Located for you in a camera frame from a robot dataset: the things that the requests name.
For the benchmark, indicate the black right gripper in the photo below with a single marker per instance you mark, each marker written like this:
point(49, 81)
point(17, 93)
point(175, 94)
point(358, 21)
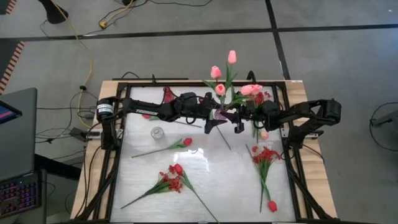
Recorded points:
point(264, 116)

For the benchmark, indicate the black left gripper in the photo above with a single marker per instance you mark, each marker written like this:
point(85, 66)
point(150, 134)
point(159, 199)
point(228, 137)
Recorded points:
point(206, 107)

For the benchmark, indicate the purple glass vase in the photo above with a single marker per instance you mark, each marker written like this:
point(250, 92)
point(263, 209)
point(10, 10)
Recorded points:
point(220, 115)

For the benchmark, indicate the red glass vase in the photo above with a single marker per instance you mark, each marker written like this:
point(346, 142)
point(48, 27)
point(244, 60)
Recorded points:
point(168, 97)

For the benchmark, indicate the clear glass vase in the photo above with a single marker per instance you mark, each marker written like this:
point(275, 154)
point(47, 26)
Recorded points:
point(157, 132)

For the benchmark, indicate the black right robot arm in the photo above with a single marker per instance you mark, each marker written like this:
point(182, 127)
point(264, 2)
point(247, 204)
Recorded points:
point(311, 113)

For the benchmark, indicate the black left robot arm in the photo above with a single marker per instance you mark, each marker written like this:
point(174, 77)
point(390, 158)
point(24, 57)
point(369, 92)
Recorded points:
point(146, 112)

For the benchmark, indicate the black power adapter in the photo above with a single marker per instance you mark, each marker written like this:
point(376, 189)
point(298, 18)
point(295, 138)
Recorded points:
point(77, 132)

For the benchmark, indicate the black desk crossbar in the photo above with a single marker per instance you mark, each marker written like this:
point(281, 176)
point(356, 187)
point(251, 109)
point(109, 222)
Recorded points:
point(56, 166)

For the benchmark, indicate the black floor stand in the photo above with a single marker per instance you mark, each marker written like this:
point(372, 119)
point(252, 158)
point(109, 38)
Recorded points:
point(54, 14)

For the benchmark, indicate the grey laptop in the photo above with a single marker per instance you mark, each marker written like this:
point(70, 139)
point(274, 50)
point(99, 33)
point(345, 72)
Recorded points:
point(18, 140)

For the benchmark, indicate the backlit keyboard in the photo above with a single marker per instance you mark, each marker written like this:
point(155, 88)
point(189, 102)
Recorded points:
point(18, 194)

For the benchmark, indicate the striped floor mat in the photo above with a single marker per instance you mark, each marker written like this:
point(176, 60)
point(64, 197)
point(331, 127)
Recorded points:
point(12, 62)

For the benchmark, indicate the black aluminium table frame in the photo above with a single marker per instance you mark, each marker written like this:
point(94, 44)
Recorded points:
point(143, 84)

